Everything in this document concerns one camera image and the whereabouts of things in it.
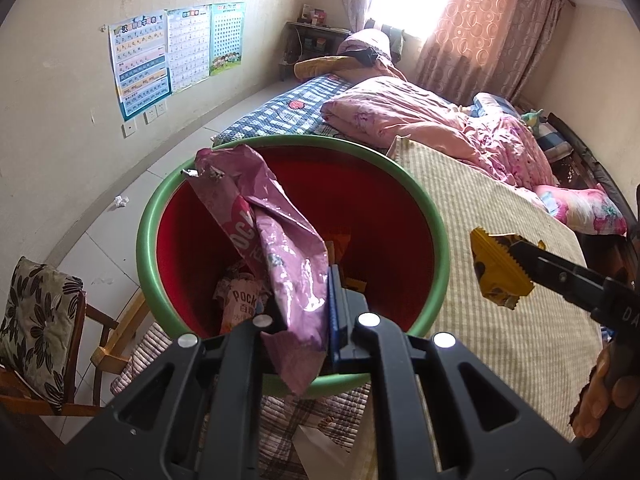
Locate pink purple snack bag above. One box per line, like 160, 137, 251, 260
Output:
192, 143, 334, 398

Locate yellow snack wrapper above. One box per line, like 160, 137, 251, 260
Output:
469, 227, 547, 310

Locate dark plaid pillow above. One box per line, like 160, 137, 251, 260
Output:
537, 122, 574, 162

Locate pink floral pillow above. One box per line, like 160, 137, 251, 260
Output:
532, 183, 629, 237

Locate blue white plaid pillow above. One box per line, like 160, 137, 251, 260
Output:
472, 92, 522, 119

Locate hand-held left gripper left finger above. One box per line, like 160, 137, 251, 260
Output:
64, 313, 289, 480

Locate wooden chair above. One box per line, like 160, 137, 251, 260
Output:
0, 289, 152, 418

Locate long white pink wrapper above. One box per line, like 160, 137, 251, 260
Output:
213, 274, 264, 337

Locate dark wooden headboard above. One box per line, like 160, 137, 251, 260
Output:
544, 112, 640, 242

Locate brown yellow blanket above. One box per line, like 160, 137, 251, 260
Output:
293, 53, 352, 82

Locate small items on desk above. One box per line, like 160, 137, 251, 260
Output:
299, 3, 329, 26

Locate dark clothing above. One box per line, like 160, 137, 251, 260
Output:
349, 45, 382, 64

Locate rolled pink blanket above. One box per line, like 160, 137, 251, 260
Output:
335, 28, 397, 69

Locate checkered tablecloth table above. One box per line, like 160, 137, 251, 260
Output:
350, 134, 607, 480

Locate red basin with green rim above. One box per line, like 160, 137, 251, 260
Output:
135, 134, 450, 400

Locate pink patterned curtain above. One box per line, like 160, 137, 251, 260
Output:
409, 0, 569, 107

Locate pink floral quilt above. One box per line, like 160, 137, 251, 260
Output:
319, 77, 557, 189

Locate white chart wall poster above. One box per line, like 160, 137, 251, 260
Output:
166, 4, 214, 96

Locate white paper bag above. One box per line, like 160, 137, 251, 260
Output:
292, 424, 352, 480

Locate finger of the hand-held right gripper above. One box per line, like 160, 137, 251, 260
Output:
507, 238, 609, 319

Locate blue plaid bedsheet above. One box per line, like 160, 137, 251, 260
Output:
212, 73, 392, 152

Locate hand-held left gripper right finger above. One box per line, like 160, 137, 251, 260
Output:
327, 264, 584, 480

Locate blue grid wall poster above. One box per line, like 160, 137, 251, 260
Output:
209, 1, 247, 78

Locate blue striped wall poster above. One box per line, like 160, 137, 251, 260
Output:
108, 8, 174, 123

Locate person's right hand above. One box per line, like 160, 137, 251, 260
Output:
571, 344, 627, 439

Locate dark desk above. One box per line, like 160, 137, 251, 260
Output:
284, 20, 354, 82

